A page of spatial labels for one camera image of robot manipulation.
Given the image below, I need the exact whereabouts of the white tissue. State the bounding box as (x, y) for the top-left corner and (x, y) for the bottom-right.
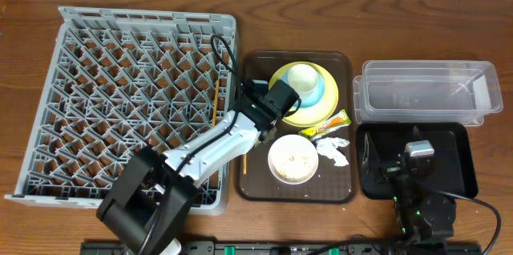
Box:
(316, 137), (349, 167)

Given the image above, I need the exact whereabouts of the yellow orange snack wrapper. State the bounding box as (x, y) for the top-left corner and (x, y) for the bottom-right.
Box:
(298, 109), (352, 141)

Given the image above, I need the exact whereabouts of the pink bowl with food scraps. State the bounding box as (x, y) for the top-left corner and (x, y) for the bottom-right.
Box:
(268, 135), (319, 184)

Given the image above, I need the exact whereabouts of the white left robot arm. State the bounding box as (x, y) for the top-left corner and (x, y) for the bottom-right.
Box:
(96, 80), (301, 254)

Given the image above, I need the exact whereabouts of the black plastic tray bin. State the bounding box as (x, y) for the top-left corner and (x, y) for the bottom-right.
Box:
(357, 123), (479, 200)

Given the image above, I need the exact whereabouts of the clear plastic bin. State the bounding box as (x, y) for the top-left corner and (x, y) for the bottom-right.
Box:
(353, 60), (503, 126)

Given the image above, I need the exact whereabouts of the light blue plastic bowl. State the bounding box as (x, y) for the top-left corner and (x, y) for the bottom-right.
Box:
(281, 71), (325, 108)

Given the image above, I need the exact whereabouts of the white plastic cup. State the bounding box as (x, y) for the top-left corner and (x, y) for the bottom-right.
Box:
(287, 63), (318, 96)

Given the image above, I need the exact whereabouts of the yellow plastic plate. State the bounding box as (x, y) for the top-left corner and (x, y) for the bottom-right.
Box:
(269, 61), (339, 128)

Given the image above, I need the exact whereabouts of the brown serving tray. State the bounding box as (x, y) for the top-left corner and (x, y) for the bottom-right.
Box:
(234, 51), (357, 204)

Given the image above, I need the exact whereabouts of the grey plastic dish rack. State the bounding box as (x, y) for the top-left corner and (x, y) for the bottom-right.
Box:
(8, 6), (239, 208)

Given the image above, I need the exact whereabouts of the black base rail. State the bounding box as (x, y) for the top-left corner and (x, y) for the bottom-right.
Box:
(79, 241), (482, 255)

